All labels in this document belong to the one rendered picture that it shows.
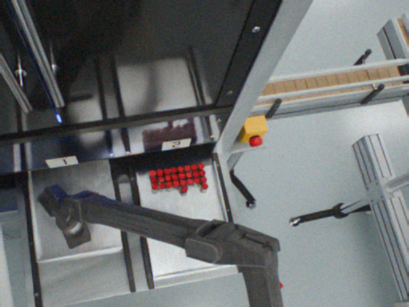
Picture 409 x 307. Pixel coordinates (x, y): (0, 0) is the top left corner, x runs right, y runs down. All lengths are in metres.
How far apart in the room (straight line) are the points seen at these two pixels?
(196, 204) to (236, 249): 0.58
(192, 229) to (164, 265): 0.49
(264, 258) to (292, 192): 1.68
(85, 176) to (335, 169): 1.62
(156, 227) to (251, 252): 0.21
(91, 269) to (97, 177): 0.30
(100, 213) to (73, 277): 0.39
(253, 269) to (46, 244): 0.74
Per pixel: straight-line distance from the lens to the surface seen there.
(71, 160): 1.16
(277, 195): 2.31
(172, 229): 0.77
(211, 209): 1.27
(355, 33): 3.03
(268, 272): 0.71
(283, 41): 0.85
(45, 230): 1.27
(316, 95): 1.48
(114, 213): 0.86
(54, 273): 1.25
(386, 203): 1.91
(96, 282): 1.23
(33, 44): 0.62
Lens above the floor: 2.10
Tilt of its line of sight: 75 degrees down
